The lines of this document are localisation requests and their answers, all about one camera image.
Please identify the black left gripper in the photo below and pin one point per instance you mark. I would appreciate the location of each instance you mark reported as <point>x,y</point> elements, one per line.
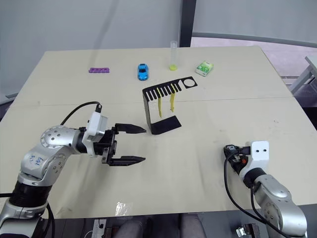
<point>109,143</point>

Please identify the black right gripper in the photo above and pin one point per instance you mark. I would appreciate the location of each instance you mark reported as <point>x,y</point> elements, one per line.
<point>235,158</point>

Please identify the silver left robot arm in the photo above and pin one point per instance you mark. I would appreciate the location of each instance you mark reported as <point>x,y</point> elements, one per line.
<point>47,151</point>

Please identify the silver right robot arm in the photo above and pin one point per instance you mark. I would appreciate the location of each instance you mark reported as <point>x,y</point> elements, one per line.
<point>277,198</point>

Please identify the black metal watch stand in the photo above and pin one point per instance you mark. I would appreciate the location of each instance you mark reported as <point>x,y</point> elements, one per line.
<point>148,111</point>

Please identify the blue toy car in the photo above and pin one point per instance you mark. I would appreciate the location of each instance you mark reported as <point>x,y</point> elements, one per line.
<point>143,72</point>

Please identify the purple toy block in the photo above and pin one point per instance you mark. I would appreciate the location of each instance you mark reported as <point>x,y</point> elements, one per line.
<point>99,70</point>

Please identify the dark rounded shape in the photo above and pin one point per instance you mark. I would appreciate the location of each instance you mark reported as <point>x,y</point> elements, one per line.
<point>133,229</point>

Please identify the white power strip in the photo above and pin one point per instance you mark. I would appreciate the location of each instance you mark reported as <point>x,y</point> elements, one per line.
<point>99,229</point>

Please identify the green and white box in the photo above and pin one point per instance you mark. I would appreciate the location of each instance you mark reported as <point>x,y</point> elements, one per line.
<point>205,68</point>

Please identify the clear measuring cylinder yellow base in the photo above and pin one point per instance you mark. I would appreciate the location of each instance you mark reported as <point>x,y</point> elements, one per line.
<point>173,54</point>

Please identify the grey side table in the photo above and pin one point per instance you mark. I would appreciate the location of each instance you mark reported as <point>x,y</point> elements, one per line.
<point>303,79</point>

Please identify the dark vertical pillar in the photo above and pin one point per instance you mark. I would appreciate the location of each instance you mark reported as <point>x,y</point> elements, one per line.
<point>187,22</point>

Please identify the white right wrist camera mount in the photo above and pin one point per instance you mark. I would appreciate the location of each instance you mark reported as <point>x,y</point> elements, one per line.
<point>258,153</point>

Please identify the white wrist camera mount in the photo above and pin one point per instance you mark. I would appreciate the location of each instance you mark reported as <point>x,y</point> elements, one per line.
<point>258,153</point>
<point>95,124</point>

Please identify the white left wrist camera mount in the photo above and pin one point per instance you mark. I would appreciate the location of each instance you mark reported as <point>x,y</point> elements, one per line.
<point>95,124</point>

